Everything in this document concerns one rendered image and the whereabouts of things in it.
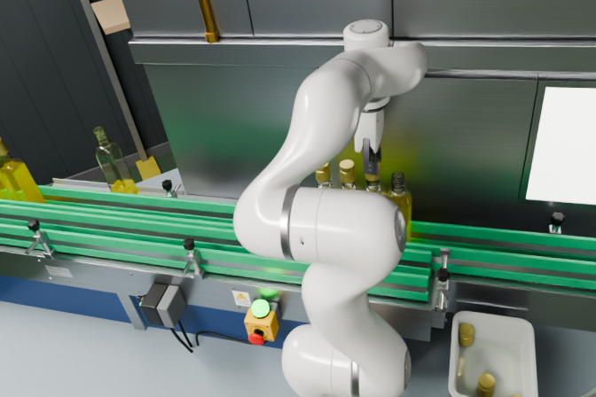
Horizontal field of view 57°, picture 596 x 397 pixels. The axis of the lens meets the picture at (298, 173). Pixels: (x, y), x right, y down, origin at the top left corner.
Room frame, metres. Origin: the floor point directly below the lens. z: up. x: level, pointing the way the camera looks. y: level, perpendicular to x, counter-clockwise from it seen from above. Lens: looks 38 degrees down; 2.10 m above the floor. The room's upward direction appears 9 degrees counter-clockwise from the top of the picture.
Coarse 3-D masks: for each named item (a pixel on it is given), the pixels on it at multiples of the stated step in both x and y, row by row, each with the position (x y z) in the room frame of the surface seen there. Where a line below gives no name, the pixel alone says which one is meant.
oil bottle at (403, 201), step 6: (390, 192) 0.94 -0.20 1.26; (408, 192) 0.93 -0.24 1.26; (390, 198) 0.92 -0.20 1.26; (396, 198) 0.91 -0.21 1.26; (402, 198) 0.91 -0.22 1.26; (408, 198) 0.91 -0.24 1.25; (396, 204) 0.91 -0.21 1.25; (402, 204) 0.90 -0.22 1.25; (408, 204) 0.90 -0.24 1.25; (402, 210) 0.90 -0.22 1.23; (408, 210) 0.90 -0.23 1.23; (408, 216) 0.90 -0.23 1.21; (408, 222) 0.90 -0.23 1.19; (408, 228) 0.90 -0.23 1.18; (408, 234) 0.90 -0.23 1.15; (408, 240) 0.90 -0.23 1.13
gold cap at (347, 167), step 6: (342, 162) 0.98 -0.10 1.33; (348, 162) 0.98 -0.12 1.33; (342, 168) 0.96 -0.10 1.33; (348, 168) 0.96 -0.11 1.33; (354, 168) 0.97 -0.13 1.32; (342, 174) 0.97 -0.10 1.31; (348, 174) 0.96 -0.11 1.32; (354, 174) 0.97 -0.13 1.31; (342, 180) 0.97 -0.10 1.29; (348, 180) 0.96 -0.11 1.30; (354, 180) 0.96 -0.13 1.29
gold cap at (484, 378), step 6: (480, 378) 0.61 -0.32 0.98; (486, 378) 0.61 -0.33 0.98; (492, 378) 0.61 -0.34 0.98; (480, 384) 0.60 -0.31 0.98; (486, 384) 0.60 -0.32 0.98; (492, 384) 0.60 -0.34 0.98; (480, 390) 0.60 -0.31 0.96; (486, 390) 0.59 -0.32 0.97; (492, 390) 0.59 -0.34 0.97; (486, 396) 0.59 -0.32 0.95
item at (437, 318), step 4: (448, 288) 0.81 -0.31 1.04; (436, 296) 0.79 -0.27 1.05; (448, 300) 0.79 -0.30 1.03; (432, 304) 0.77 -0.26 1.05; (448, 304) 0.78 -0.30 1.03; (432, 308) 0.76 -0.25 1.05; (432, 312) 0.76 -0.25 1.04; (436, 312) 0.75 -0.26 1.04; (440, 312) 0.75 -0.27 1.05; (432, 316) 0.76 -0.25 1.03; (436, 316) 0.75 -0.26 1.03; (440, 316) 0.75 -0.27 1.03; (444, 316) 0.75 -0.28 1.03; (432, 320) 0.76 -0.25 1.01; (436, 320) 0.75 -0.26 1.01; (440, 320) 0.75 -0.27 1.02; (444, 320) 0.76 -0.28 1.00; (432, 324) 0.76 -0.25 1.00; (436, 324) 0.75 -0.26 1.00; (440, 324) 0.75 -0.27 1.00
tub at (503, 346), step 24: (456, 336) 0.71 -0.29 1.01; (480, 336) 0.74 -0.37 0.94; (504, 336) 0.72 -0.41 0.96; (528, 336) 0.68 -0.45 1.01; (456, 360) 0.66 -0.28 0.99; (480, 360) 0.68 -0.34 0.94; (504, 360) 0.67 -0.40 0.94; (528, 360) 0.63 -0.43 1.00; (456, 384) 0.63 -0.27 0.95; (504, 384) 0.62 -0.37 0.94; (528, 384) 0.58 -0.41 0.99
